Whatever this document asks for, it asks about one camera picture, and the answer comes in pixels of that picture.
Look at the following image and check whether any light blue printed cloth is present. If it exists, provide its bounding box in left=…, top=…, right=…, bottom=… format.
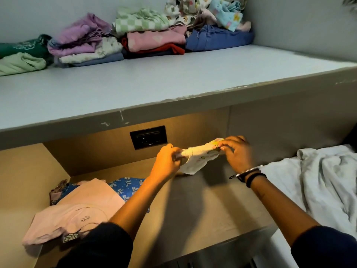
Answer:
left=208, top=0, right=244, bottom=32

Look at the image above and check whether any green checkered folded cloth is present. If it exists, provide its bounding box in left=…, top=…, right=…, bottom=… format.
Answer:
left=112, top=7, right=170, bottom=37

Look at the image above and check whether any grey-blue folded garment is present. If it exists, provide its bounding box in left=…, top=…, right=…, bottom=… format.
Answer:
left=54, top=52, right=124, bottom=68

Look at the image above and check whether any black wristband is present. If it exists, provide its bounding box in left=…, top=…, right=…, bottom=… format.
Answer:
left=246, top=173, right=267, bottom=188

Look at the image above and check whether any small white printed garment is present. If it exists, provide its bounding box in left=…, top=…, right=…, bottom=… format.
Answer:
left=176, top=138, right=226, bottom=175

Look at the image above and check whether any brown patterned cloth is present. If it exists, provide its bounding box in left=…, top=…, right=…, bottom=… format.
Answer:
left=50, top=179, right=70, bottom=206

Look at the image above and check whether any dark green folded garment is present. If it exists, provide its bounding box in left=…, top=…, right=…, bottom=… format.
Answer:
left=0, top=34, right=53, bottom=64

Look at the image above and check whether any red folded garment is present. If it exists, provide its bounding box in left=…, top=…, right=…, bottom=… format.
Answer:
left=121, top=37, right=186, bottom=55

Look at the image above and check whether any grey shelf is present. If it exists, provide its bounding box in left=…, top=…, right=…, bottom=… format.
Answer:
left=0, top=44, right=357, bottom=151

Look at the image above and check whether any blue folded garment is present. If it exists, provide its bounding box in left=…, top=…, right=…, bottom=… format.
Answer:
left=185, top=24, right=254, bottom=52

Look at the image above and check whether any person's right hand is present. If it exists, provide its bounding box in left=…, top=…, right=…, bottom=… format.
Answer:
left=217, top=136, right=255, bottom=174

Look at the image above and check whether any person's left forearm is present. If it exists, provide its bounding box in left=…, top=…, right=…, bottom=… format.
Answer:
left=109, top=175, right=169, bottom=240

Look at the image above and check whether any light green folded garment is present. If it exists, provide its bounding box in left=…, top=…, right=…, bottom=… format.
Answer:
left=0, top=52, right=47, bottom=77

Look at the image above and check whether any person's left hand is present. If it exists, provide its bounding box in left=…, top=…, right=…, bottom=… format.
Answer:
left=149, top=144, right=184, bottom=184

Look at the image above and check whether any person's right forearm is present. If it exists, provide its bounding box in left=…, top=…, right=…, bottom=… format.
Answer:
left=250, top=176, right=320, bottom=246

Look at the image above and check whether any blue floral cloth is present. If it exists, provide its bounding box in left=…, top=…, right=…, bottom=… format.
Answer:
left=108, top=177, right=150, bottom=213

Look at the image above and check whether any black wall power socket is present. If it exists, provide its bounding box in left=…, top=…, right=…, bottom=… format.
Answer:
left=130, top=125, right=168, bottom=150

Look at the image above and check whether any pale pink shirt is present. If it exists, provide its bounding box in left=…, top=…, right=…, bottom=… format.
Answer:
left=22, top=178, right=126, bottom=246

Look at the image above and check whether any white floral printed cloth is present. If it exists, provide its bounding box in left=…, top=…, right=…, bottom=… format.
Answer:
left=164, top=0, right=249, bottom=26

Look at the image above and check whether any pink folded garment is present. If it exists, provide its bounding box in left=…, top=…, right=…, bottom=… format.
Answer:
left=127, top=25, right=187, bottom=52

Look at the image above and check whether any white patterned folded garment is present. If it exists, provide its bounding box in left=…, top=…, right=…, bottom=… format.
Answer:
left=59, top=37, right=123, bottom=64

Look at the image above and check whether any white crumpled bedsheet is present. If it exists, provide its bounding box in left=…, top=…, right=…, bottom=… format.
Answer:
left=259, top=145, right=357, bottom=240

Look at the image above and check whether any silver bracelet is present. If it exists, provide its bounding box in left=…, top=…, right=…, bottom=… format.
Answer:
left=229, top=165, right=263, bottom=179

